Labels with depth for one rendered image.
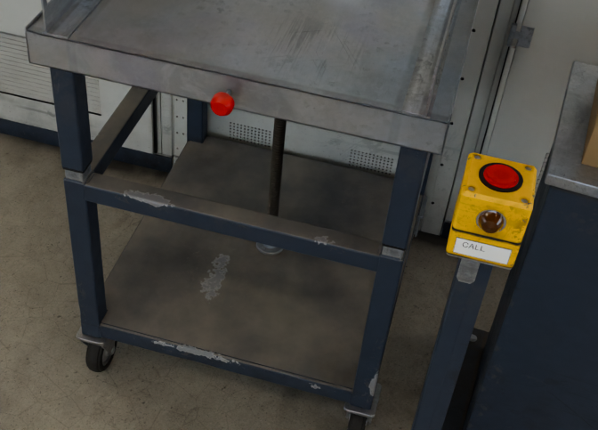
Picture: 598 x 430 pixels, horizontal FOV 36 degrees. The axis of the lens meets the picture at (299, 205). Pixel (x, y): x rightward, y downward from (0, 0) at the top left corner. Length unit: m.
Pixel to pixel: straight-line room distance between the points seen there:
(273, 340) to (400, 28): 0.67
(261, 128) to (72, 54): 0.91
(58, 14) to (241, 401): 0.89
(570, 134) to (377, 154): 0.83
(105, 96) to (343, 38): 1.02
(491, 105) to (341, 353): 0.65
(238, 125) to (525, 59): 0.70
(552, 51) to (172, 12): 0.85
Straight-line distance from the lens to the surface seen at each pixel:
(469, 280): 1.15
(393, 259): 1.46
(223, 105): 1.27
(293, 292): 1.87
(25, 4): 2.27
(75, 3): 1.45
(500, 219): 1.04
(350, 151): 2.18
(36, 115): 2.45
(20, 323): 2.07
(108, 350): 1.90
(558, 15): 1.91
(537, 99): 2.01
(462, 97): 2.05
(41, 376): 1.98
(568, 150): 1.39
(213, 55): 1.34
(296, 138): 2.20
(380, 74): 1.33
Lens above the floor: 1.55
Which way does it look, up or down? 42 degrees down
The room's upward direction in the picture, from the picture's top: 6 degrees clockwise
